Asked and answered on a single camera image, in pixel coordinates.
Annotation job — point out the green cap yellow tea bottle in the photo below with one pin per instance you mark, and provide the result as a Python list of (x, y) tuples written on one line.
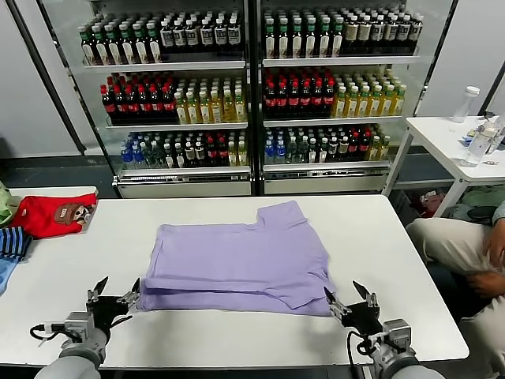
[(375, 104), (228, 111), (204, 111), (182, 112), (240, 110), (193, 112), (339, 106), (399, 103), (387, 104), (363, 105), (216, 111), (351, 105)]

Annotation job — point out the blue black striped garment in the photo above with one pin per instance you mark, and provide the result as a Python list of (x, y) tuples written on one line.
[(12, 242)]

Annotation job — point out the small clear green water bottle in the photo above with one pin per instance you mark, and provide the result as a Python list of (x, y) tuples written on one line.
[(159, 156), (292, 152), (303, 151), (148, 156)]

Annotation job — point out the clear grey-lidded water bottle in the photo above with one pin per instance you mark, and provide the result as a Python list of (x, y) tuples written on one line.
[(475, 148)]

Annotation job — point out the seated person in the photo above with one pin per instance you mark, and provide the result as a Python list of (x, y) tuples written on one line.
[(446, 245)]

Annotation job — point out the white drinks shelf unit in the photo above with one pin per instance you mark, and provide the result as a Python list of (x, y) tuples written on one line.
[(165, 66), (339, 61)]

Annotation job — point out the green cap dark tea bottle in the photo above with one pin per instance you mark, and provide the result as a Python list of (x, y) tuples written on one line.
[(129, 47), (88, 49), (337, 42), (297, 43), (102, 48), (324, 42), (115, 48), (270, 43), (155, 46), (283, 43), (142, 46), (311, 43)]

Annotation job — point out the red clothes pile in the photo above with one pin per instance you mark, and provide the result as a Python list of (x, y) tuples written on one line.
[(432, 203)]

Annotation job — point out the small blue packet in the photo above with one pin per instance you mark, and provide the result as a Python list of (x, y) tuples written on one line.
[(467, 138)]

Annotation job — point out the beige label dark bottle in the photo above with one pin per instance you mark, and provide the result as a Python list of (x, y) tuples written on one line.
[(365, 31), (352, 31)]

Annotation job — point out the green clothes pile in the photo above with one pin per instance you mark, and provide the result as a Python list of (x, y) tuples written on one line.
[(481, 197)]

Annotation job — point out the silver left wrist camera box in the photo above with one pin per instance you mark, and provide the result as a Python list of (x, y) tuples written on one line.
[(79, 321)]

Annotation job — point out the small blue water bottle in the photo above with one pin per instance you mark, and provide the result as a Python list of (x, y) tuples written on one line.
[(138, 155), (281, 151), (127, 156), (270, 152)]

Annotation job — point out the white side table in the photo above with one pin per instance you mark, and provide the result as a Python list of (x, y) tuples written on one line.
[(434, 134)]

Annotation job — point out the light blue garment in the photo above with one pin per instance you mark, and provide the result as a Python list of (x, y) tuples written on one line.
[(4, 276)]

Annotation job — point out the small red cap cola bottle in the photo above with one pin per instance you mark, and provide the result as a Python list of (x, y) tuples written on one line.
[(365, 147), (355, 148), (223, 152), (212, 152)]

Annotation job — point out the black storage basket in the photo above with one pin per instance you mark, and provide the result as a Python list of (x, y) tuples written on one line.
[(406, 205)]

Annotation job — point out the pale green garment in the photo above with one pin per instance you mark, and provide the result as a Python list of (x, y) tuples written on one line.
[(4, 209)]

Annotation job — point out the white cap black label bottle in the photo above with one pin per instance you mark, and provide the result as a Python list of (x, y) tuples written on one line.
[(234, 36), (180, 38), (207, 36), (221, 36), (192, 37), (391, 31), (167, 38), (416, 32), (404, 31), (378, 31)]

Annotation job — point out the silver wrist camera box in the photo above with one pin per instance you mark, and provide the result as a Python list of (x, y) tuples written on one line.
[(396, 331), (79, 321)]

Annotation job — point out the small white table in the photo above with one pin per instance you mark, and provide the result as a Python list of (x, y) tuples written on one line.
[(51, 191)]

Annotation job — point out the person's left hand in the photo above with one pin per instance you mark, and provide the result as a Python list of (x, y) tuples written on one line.
[(487, 285)]

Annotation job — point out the dark slanted wall post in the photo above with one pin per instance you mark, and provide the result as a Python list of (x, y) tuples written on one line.
[(491, 92)]

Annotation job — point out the small white cap dark bottle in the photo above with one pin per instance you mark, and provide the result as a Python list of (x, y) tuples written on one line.
[(190, 153), (344, 148), (200, 152), (334, 149)]

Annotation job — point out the black slanted wall post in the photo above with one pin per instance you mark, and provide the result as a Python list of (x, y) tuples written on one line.
[(81, 146)]

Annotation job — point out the clear glass jar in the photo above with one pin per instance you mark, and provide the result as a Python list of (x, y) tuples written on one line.
[(498, 136)]

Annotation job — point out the person's right hand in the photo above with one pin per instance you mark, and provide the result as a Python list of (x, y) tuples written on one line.
[(497, 245)]

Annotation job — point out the tall clear white-capped bottle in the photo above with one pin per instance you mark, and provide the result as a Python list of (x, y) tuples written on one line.
[(465, 106)]

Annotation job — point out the purple t-shirt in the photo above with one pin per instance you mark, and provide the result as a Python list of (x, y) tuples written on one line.
[(236, 256)]

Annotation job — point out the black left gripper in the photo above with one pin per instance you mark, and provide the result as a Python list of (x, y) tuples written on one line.
[(108, 312)]

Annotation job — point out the small yellow tea bottle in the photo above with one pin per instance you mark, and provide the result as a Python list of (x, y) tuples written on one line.
[(233, 156), (375, 151), (385, 150), (243, 156)]

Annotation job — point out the red shirt with cartoon print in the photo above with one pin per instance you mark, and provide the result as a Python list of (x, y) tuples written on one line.
[(39, 217)]

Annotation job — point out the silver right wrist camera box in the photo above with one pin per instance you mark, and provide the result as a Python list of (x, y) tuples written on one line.
[(396, 331)]

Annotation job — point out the person's teal shirt sleeve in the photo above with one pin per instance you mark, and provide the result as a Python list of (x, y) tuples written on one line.
[(500, 215)]

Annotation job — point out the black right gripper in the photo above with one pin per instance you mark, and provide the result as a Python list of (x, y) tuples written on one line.
[(363, 317)]

